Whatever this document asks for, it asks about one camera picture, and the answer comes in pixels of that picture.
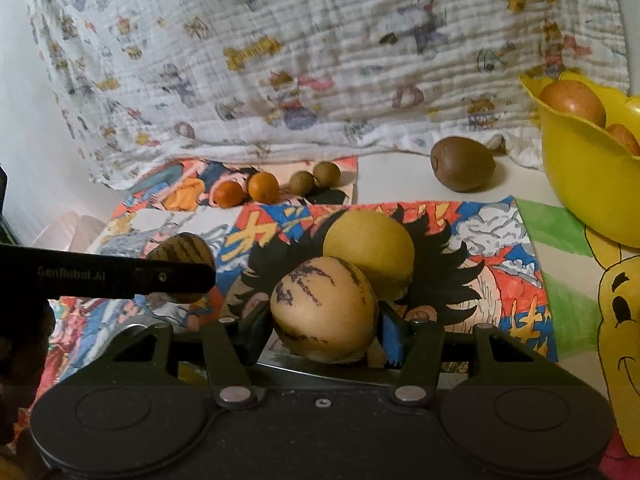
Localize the brown kiwi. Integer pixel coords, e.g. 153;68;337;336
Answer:
430;136;497;193

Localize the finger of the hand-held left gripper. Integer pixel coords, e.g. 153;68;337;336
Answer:
145;258;217;296

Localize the small striped pepino melon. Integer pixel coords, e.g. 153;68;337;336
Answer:
146;234;217;306

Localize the brown longan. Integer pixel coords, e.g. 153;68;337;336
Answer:
313;161;342;187
290;170;316;195

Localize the colourful comic drawing mat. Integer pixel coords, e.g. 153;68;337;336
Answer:
15;196;560;441

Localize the small orange kumquat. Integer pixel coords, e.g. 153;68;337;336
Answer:
246;171;281;203
214;180;245;208

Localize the large striped pepino melon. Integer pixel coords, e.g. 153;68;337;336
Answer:
270;256;379;364

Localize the small red apple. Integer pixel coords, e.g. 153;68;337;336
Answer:
605;123;640;157

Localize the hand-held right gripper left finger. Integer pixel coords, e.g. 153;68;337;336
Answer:
107;302;275;408

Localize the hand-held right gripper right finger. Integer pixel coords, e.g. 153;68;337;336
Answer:
377;305;543;407

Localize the large yellow lemon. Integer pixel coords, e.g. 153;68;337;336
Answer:
322;210;416;301

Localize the large red apple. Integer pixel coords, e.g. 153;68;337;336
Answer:
539;80;607;128

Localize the person's left hand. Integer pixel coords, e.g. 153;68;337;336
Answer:
0;300;57;461

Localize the white printed blanket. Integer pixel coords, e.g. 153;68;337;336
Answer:
20;0;631;191

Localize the cartoon boy drawing mat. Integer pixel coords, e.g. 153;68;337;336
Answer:
87;156;361;271

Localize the yellow plastic bowl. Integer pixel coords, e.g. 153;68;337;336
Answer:
519;71;640;250

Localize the yellow bear drawing mat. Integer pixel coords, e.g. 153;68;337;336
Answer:
515;197;640;480

